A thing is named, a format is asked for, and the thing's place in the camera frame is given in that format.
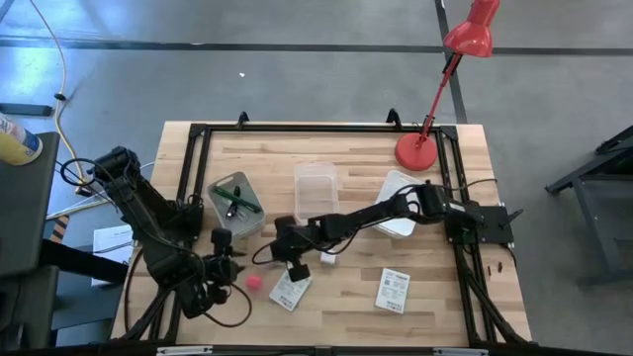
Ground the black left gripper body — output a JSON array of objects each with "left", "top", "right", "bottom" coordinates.
[{"left": 202, "top": 254, "right": 242, "bottom": 299}]

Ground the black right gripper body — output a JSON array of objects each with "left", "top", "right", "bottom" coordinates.
[{"left": 270, "top": 215, "right": 320, "bottom": 263}]

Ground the black cable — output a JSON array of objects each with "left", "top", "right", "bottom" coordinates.
[{"left": 225, "top": 185, "right": 248, "bottom": 222}]

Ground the green braided cable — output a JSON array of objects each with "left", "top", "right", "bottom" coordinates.
[{"left": 213, "top": 185, "right": 263, "bottom": 215}]

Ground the white card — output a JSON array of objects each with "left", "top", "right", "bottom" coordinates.
[
  {"left": 269, "top": 269, "right": 314, "bottom": 312},
  {"left": 374, "top": 267, "right": 411, "bottom": 315}
]

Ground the grey plastic bin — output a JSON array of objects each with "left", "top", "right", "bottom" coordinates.
[{"left": 206, "top": 171, "right": 267, "bottom": 241}]

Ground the clear plastic bin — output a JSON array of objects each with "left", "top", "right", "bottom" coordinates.
[{"left": 293, "top": 161, "right": 340, "bottom": 226}]

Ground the white plastic bin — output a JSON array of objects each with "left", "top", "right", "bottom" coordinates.
[{"left": 370, "top": 170, "right": 429, "bottom": 239}]

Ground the white paper sheet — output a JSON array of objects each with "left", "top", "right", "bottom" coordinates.
[{"left": 92, "top": 224, "right": 135, "bottom": 288}]

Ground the red desk lamp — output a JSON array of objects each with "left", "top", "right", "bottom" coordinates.
[{"left": 394, "top": 0, "right": 501, "bottom": 172}]

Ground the black yellow hazard tape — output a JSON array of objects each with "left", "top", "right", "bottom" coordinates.
[{"left": 48, "top": 215, "right": 70, "bottom": 244}]

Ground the black cart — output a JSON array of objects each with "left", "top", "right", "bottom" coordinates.
[{"left": 0, "top": 131, "right": 130, "bottom": 350}]

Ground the yellow blue canister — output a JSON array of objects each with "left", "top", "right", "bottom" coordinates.
[{"left": 0, "top": 112, "right": 45, "bottom": 167}]

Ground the black floor plate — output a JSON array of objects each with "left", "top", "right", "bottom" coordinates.
[{"left": 0, "top": 102, "right": 53, "bottom": 118}]

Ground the black metal side table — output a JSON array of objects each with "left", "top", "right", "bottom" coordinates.
[{"left": 545, "top": 124, "right": 633, "bottom": 288}]

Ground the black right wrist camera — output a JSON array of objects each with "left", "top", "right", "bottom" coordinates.
[{"left": 288, "top": 263, "right": 313, "bottom": 284}]

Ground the silver frame bracket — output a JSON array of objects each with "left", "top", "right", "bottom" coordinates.
[
  {"left": 433, "top": 347, "right": 490, "bottom": 356},
  {"left": 156, "top": 345, "right": 214, "bottom": 356}
]

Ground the white floor cable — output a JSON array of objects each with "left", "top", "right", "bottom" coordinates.
[{"left": 45, "top": 190, "right": 120, "bottom": 222}]

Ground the yellow floor cable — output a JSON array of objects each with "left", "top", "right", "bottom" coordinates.
[{"left": 28, "top": 0, "right": 93, "bottom": 197}]

